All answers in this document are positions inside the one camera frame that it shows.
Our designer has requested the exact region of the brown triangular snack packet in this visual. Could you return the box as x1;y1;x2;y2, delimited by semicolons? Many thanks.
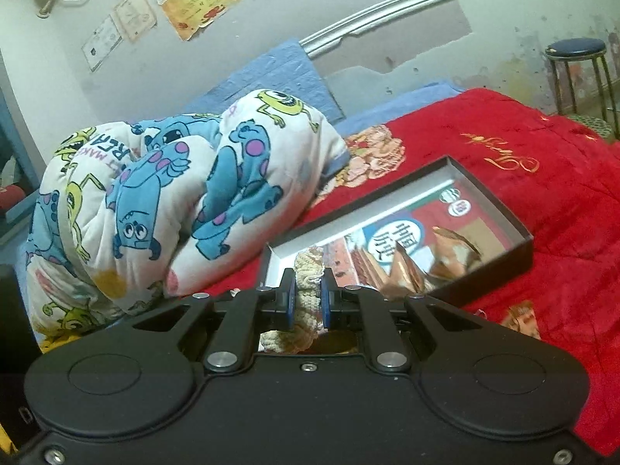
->
381;243;435;300
429;226;481;280

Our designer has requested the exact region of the black shallow box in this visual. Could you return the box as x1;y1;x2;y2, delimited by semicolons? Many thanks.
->
257;157;533;307

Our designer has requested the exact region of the Monsters Inc white quilt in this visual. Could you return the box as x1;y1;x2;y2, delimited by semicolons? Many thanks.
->
25;89;350;346

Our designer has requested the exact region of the red Disney bedspread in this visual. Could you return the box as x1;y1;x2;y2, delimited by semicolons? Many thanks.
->
190;89;619;464

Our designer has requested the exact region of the blue bed sheet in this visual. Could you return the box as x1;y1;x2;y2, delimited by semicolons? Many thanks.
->
335;82;465;136

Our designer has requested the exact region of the blue pillow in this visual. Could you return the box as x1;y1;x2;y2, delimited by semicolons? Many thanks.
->
183;40;345;123

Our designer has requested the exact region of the white framed certificate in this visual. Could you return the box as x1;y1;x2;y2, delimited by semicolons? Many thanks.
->
82;15;122;71

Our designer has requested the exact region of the blue round stool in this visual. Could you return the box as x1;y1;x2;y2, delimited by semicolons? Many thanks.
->
544;38;619;141

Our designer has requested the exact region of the white certificate on wall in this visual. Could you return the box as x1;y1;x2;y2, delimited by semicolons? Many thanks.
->
114;0;157;43

